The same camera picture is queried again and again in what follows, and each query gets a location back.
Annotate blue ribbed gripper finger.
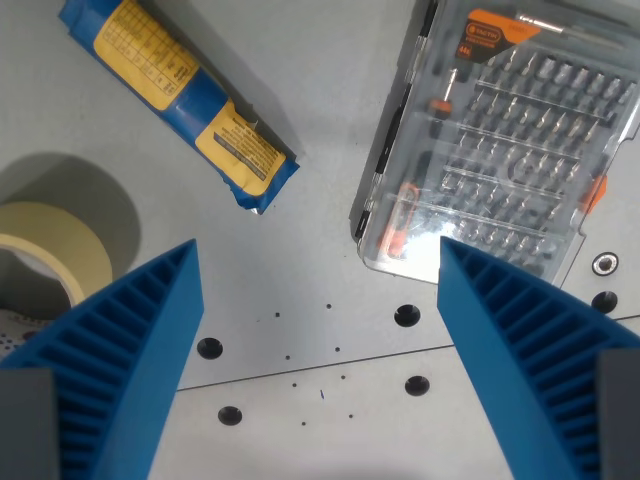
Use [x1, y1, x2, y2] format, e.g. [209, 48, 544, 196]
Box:
[436, 236, 640, 480]
[0, 238, 206, 480]

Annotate blue and yellow bag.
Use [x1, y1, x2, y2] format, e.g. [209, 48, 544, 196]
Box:
[57, 0, 301, 216]

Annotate silver socket head screw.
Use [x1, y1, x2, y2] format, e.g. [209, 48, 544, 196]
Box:
[591, 251, 619, 276]

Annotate beige masking tape roll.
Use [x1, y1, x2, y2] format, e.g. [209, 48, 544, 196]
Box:
[0, 201, 114, 321]

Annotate clear screwdriver bit set case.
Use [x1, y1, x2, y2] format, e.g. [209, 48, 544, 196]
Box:
[348, 0, 640, 291]

